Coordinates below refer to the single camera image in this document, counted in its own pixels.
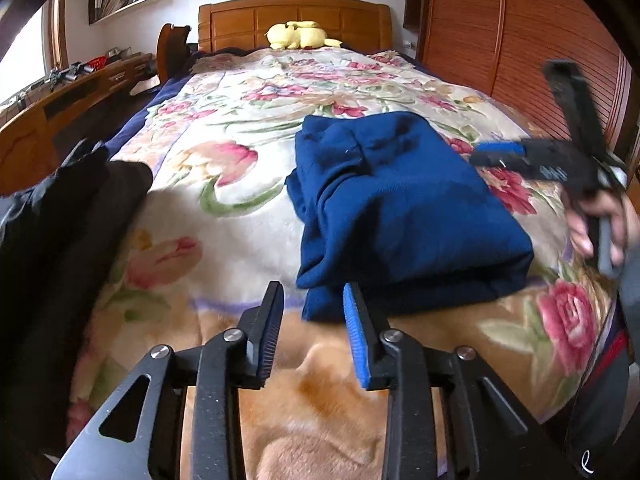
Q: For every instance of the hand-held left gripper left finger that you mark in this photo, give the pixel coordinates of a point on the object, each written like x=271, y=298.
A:
x=270, y=330

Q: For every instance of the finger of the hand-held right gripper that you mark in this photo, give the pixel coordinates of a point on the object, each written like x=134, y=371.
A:
x=500, y=152

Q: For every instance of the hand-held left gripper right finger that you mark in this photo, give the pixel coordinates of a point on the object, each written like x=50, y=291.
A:
x=356, y=340

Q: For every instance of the blue suit jacket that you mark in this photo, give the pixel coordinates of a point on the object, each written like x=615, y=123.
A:
x=410, y=220

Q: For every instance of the person's right hand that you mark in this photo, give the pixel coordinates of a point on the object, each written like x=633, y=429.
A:
x=582, y=225

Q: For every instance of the wooden slatted wardrobe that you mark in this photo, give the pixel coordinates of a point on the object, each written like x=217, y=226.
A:
x=500, y=35

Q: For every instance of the floral blanket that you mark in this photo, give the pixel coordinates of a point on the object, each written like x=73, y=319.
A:
x=225, y=110

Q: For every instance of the black cloth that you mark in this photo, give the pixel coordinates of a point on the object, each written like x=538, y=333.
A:
x=55, y=260

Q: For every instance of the yellow plush toy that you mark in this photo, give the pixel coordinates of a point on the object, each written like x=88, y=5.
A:
x=300, y=36

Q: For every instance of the person's grey clothing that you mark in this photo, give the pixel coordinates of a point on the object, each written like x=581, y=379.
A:
x=610, y=410

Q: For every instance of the navy bed sheet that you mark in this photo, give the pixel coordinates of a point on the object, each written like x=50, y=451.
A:
x=145, y=115

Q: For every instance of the wooden headboard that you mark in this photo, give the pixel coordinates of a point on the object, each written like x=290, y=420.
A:
x=235, y=25

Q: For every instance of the wooden chair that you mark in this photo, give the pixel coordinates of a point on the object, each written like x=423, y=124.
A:
x=167, y=50

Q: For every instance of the wooden desk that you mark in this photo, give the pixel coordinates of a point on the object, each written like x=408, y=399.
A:
x=40, y=130

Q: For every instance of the red basket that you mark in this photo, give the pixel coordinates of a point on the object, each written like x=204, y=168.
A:
x=96, y=62

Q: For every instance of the window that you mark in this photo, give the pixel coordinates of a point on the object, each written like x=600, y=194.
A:
x=30, y=60

